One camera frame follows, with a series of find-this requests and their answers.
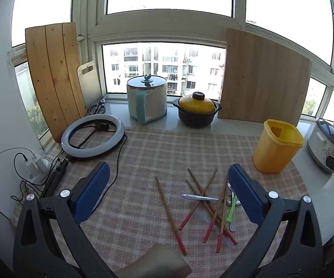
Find wooden plank board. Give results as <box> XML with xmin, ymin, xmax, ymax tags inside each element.
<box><xmin>25</xmin><ymin>22</ymin><xmax>88</xmax><ymax>144</ymax></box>

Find white power strip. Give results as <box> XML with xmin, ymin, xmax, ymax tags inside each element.
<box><xmin>24</xmin><ymin>150</ymin><xmax>52</xmax><ymax>180</ymax></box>

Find pink plaid table cloth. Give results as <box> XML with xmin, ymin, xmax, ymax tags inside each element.
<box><xmin>12</xmin><ymin>127</ymin><xmax>309</xmax><ymax>278</ymax></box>

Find black handled scissors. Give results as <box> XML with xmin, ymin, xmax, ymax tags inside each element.
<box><xmin>88</xmin><ymin>100</ymin><xmax>107</xmax><ymax>115</ymax></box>

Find red-tipped wooden chopstick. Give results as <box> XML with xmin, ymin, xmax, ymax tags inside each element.
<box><xmin>155</xmin><ymin>176</ymin><xmax>187</xmax><ymax>256</ymax></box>
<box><xmin>178</xmin><ymin>168</ymin><xmax>218</xmax><ymax>231</ymax></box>
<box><xmin>216</xmin><ymin>184</ymin><xmax>228</xmax><ymax>253</ymax></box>
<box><xmin>187</xmin><ymin>168</ymin><xmax>238</xmax><ymax>246</ymax></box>
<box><xmin>185</xmin><ymin>179</ymin><xmax>233</xmax><ymax>239</ymax></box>
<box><xmin>202</xmin><ymin>176</ymin><xmax>228</xmax><ymax>244</ymax></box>

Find black power cable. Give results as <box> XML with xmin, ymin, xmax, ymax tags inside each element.
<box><xmin>10</xmin><ymin>152</ymin><xmax>45</xmax><ymax>202</ymax></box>

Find white electric pot teal handle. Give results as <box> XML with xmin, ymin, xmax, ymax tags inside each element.
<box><xmin>126</xmin><ymin>74</ymin><xmax>168</xmax><ymax>125</ymax></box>

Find black ring light cable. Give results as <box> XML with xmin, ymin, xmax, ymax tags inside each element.
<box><xmin>93</xmin><ymin>135</ymin><xmax>128</xmax><ymax>212</ymax></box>

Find clear plastic utensil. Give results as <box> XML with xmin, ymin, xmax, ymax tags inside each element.
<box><xmin>193</xmin><ymin>211</ymin><xmax>235</xmax><ymax>249</ymax></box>

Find grey cloth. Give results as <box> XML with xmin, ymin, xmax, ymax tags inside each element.
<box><xmin>117</xmin><ymin>243</ymin><xmax>192</xmax><ymax>278</ymax></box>

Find metal spoon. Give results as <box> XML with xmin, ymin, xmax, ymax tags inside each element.
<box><xmin>226</xmin><ymin>180</ymin><xmax>238</xmax><ymax>233</ymax></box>

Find large light wood board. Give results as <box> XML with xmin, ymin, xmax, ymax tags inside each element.
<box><xmin>217</xmin><ymin>28</ymin><xmax>313</xmax><ymax>127</ymax></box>

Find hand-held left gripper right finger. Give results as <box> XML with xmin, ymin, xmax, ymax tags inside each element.
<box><xmin>219</xmin><ymin>163</ymin><xmax>324</xmax><ymax>278</ymax></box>

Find white cutting board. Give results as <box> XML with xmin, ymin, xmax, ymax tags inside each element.
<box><xmin>77</xmin><ymin>61</ymin><xmax>103</xmax><ymax>108</ymax></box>

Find black clay pot yellow lid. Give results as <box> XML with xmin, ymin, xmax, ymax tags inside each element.
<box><xmin>172</xmin><ymin>91</ymin><xmax>222</xmax><ymax>128</ymax></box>

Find white ring light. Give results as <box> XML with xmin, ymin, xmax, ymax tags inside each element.
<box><xmin>61</xmin><ymin>114</ymin><xmax>126</xmax><ymax>160</ymax></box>

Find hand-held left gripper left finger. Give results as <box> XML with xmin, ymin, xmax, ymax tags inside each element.
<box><xmin>13</xmin><ymin>161</ymin><xmax>118</xmax><ymax>278</ymax></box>

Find white floral rice cooker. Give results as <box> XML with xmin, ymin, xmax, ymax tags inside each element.
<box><xmin>307</xmin><ymin>117</ymin><xmax>334</xmax><ymax>173</ymax></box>

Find metal fork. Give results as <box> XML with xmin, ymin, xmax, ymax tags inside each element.
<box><xmin>180</xmin><ymin>193</ymin><xmax>220</xmax><ymax>201</ymax></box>

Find yellow plastic container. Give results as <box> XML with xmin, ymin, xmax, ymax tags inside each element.
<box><xmin>253</xmin><ymin>119</ymin><xmax>305</xmax><ymax>174</ymax></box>

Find green plastic spoon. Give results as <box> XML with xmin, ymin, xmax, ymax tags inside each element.
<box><xmin>224</xmin><ymin>194</ymin><xmax>241</xmax><ymax>223</ymax></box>

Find black tripod stand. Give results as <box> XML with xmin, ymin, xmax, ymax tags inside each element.
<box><xmin>41</xmin><ymin>158</ymin><xmax>69</xmax><ymax>201</ymax></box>

